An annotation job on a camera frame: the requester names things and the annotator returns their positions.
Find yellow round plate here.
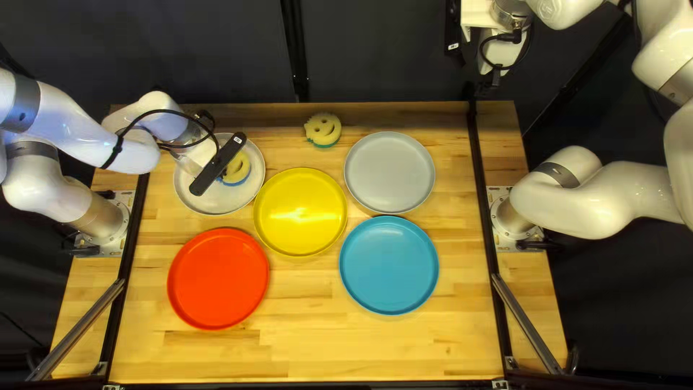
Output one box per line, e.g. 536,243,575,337
253,167,348,257

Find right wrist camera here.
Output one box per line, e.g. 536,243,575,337
444,0,465,68

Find yellow smiling face sponge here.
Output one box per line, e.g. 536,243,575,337
219,151,252,187
303,112,343,148

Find black frame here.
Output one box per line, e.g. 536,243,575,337
24,0,693,390

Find teal round plate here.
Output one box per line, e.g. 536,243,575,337
339,216,440,316

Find grey round plate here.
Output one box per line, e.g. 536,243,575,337
173,131,266,216
344,130,436,215

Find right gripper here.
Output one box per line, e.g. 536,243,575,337
460,0,530,77

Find black cable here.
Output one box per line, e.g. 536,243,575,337
479,30,534,87
100,108,222,170

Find orange round plate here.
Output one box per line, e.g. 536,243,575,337
167,227,270,331

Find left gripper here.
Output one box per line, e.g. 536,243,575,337
173,138,218,177

